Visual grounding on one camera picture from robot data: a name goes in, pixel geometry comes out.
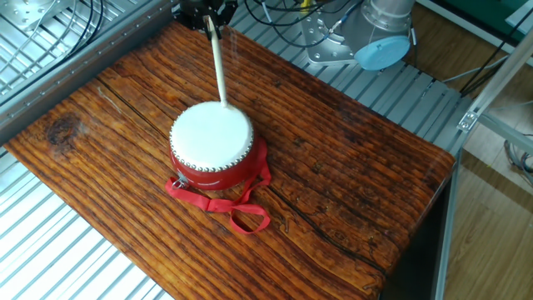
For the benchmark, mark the red drum white head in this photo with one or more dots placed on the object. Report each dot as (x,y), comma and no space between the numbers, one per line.
(208,137)

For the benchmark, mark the brown wooden bench board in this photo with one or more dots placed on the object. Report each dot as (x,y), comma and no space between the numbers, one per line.
(333,166)

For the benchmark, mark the aluminium corner bracket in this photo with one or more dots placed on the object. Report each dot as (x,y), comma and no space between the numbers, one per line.
(468,121)

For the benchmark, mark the cream wooden drumstick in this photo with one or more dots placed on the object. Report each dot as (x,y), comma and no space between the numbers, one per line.
(218,66)

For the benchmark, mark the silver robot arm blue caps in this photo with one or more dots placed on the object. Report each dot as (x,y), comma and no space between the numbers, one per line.
(383,25)

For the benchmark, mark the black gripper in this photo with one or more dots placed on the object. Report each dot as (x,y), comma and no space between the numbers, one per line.
(191,10)

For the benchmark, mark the aluminium frame crossbar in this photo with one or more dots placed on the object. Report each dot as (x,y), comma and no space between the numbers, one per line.
(508,132)

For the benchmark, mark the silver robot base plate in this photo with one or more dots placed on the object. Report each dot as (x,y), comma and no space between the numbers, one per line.
(320,46)

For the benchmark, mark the silver perforated metal plate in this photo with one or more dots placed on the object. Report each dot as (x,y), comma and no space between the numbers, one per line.
(25,14)

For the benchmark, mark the aluminium frame post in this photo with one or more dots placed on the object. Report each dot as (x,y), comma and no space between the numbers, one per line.
(499,79)

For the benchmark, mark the dark green surface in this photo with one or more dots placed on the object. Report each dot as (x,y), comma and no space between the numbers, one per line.
(479,10)

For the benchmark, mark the yellow connector plug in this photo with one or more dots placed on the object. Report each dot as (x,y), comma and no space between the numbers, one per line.
(306,4)

